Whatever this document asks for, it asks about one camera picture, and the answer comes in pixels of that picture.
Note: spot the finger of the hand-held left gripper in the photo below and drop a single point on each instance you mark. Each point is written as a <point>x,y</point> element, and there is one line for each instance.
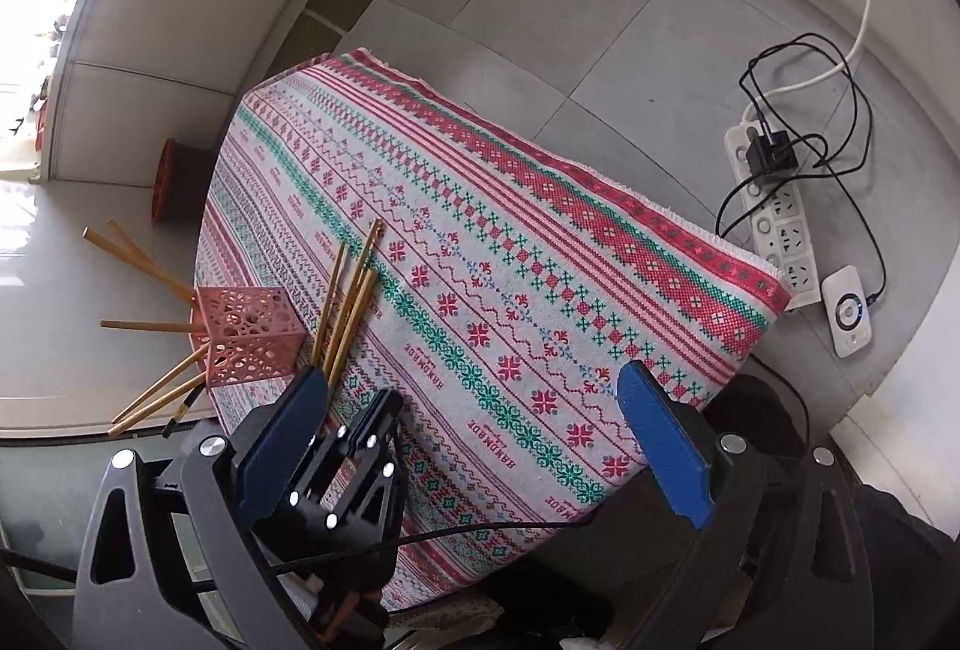
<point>386,425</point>
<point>322,470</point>

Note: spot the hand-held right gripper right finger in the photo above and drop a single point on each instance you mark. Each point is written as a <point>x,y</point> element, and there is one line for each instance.
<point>664,447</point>

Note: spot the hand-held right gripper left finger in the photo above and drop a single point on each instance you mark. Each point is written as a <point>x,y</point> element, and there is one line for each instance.
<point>289,440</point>

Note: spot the black chopstick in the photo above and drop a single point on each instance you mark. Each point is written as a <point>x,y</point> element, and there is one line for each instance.
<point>182,408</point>

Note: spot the bundle of wooden chopsticks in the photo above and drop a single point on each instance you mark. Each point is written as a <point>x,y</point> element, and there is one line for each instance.
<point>354,318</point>

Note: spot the pink perforated square holder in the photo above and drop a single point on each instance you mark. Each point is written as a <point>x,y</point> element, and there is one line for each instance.
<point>247,335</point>

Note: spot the wooden chopstick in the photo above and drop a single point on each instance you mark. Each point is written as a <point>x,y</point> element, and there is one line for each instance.
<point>150,325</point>
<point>139,247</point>
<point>139,265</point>
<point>161,386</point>
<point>154,405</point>

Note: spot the patterned red green tablecloth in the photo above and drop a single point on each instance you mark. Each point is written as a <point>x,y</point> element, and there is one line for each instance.
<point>525,320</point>

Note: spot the white round-button device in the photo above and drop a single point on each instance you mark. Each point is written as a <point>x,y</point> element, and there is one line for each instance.
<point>850,312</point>

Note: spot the white power strip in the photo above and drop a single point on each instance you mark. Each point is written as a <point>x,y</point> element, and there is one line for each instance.
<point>784,237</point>

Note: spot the person's dark trouser leg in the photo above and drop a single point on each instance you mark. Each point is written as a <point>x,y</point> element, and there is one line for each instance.
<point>900,545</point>

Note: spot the red trash bin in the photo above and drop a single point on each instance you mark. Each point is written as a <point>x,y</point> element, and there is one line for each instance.
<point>180,177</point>

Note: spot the black charger plug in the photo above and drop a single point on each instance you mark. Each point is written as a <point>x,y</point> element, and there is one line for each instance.
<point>769,153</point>

